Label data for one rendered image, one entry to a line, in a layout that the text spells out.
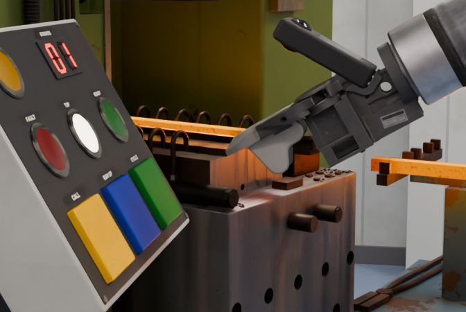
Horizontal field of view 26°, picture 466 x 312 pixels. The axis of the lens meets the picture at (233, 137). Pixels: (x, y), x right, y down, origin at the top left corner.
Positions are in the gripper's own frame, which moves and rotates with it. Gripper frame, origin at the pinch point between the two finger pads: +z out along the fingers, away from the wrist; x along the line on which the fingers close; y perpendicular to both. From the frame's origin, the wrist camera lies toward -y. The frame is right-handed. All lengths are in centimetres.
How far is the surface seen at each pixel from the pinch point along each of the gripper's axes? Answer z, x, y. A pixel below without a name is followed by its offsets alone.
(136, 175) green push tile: 10.5, -3.8, -2.1
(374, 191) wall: 35, 324, 66
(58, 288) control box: 13.7, -27.1, 2.4
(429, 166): -12, 68, 24
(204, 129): 15, 49, -1
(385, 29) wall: -3, 324, 7
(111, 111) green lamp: 10.5, -0.2, -9.6
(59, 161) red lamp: 10.6, -20.0, -7.3
